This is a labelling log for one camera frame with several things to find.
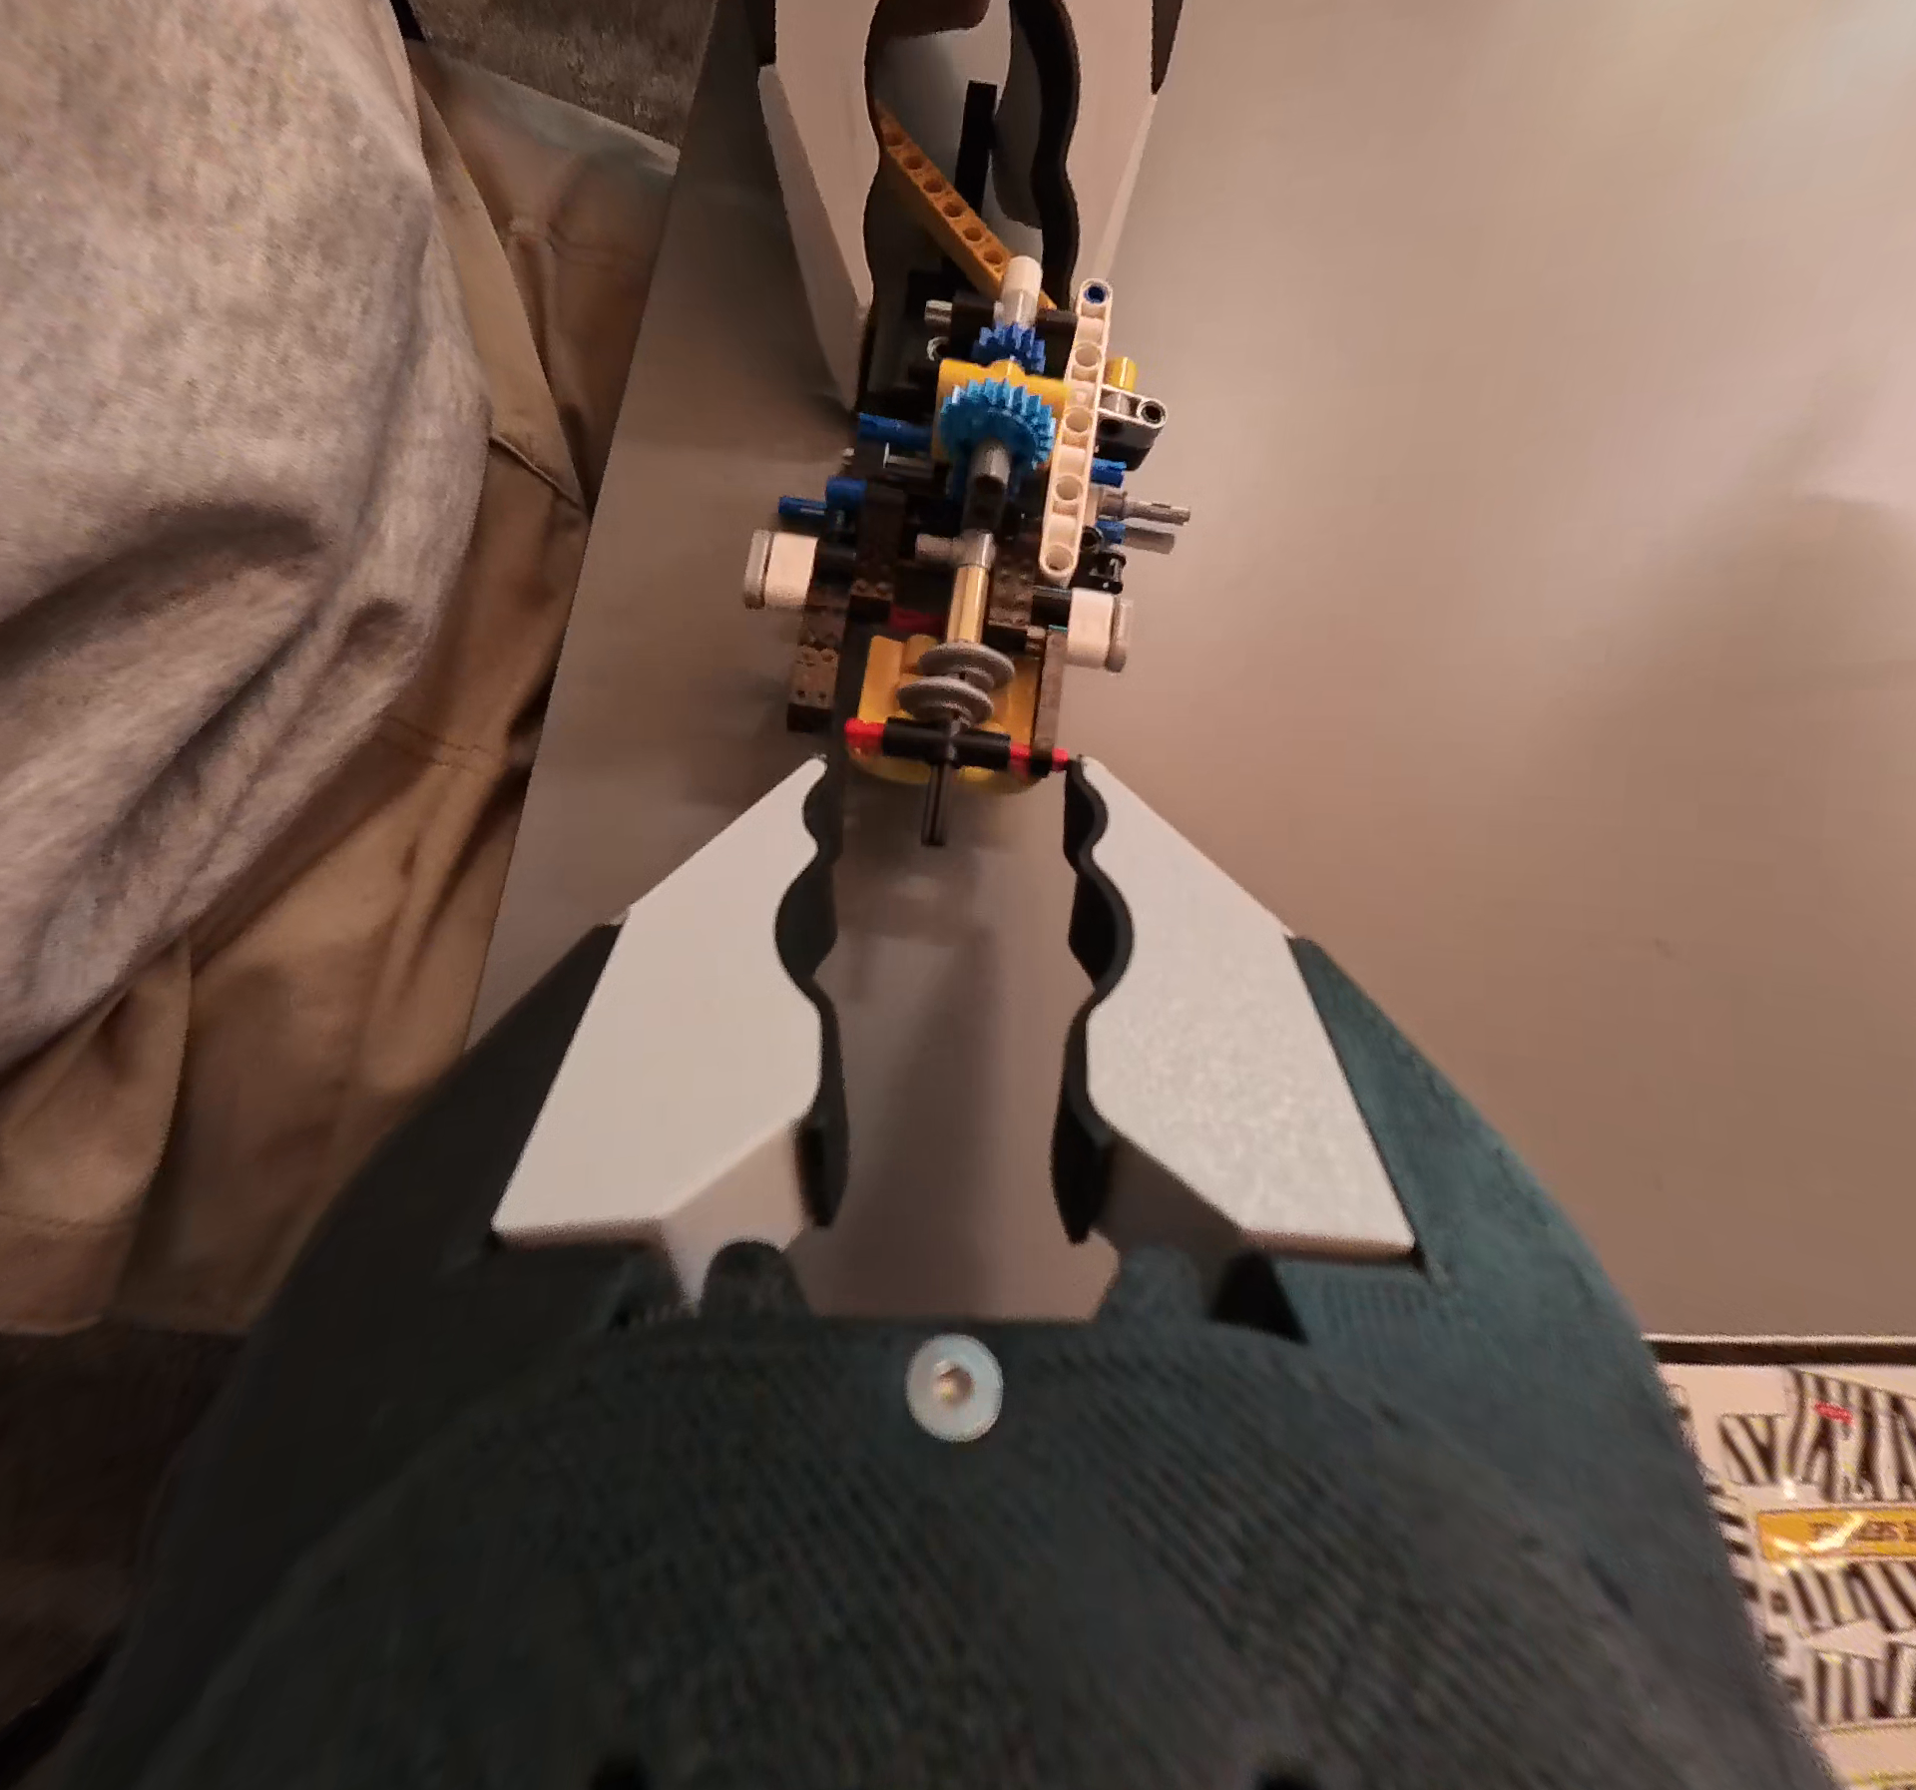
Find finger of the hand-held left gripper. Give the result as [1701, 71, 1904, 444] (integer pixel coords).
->
[992, 0, 1211, 292]
[756, 0, 938, 413]

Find zebra striped sticker sheet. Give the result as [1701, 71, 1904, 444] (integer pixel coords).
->
[1642, 1334, 1916, 1790]

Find person's beige pants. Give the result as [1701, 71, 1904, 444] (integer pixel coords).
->
[0, 40, 676, 1335]

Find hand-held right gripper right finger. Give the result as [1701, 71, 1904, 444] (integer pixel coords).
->
[1052, 755, 1420, 1300]

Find multicoloured lego gear assembly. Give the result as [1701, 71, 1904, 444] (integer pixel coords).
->
[745, 81, 1194, 849]

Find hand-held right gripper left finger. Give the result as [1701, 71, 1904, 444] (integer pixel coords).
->
[492, 755, 849, 1300]

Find person's grey sweatshirt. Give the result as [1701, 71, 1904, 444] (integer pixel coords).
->
[0, 0, 495, 1074]

